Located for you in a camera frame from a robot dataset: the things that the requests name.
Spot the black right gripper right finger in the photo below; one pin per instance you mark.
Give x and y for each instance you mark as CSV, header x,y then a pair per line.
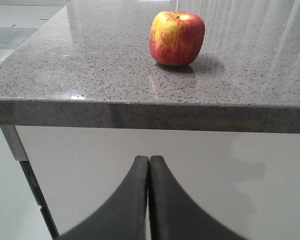
x,y
174,215

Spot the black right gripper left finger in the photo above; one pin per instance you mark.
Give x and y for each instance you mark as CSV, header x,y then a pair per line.
x,y
123,215

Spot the red yellow apple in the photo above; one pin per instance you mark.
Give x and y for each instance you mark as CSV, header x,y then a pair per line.
x,y
176,38

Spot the grey kitchen island cabinet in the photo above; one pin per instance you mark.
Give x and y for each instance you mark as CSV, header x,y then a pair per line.
x,y
114,184

